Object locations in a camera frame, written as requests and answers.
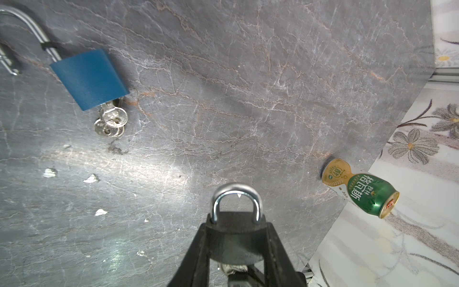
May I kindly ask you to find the small black padlock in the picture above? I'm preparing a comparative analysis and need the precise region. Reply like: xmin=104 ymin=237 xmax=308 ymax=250
xmin=206 ymin=182 xmax=267 ymax=265

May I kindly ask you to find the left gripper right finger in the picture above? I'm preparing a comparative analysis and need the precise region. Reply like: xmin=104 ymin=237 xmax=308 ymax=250
xmin=264 ymin=222 xmax=307 ymax=287

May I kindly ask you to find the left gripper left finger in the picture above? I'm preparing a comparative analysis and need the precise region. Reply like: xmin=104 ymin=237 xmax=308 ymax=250
xmin=167 ymin=223 xmax=210 ymax=287

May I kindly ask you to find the blue padlock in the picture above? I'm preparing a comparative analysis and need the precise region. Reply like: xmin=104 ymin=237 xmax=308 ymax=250
xmin=1 ymin=5 xmax=129 ymax=112

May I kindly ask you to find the silver key set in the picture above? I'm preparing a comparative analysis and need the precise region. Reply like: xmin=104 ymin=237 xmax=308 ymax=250
xmin=218 ymin=263 xmax=249 ymax=276
xmin=94 ymin=101 xmax=129 ymax=138

